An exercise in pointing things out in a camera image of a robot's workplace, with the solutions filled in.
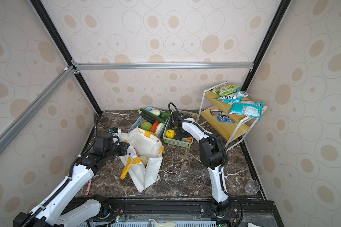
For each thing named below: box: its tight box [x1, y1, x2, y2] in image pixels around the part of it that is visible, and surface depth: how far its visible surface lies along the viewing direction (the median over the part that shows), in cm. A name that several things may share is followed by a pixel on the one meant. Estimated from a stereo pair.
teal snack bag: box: [228, 100, 264, 121], surface depth 73 cm
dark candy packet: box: [209, 109, 228, 117], surface depth 98 cm
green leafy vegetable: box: [160, 111, 171, 121], surface depth 108 cm
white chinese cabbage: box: [155, 122, 165, 136], surface depth 104 cm
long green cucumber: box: [139, 108, 166, 123], surface depth 108 cm
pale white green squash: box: [149, 109, 162, 116], surface depth 109 cm
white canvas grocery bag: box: [117, 127, 165, 193], surface depth 84 cm
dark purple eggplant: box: [137, 109, 156, 124], surface depth 108 cm
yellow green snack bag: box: [211, 83, 243, 97], surface depth 79 cm
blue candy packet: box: [216, 114, 236, 123], surface depth 94 cm
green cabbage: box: [141, 121, 153, 131], surface depth 102 cm
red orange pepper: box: [149, 120, 160, 134], surface depth 102 cm
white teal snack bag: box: [214, 90, 249, 105], surface depth 78 cm
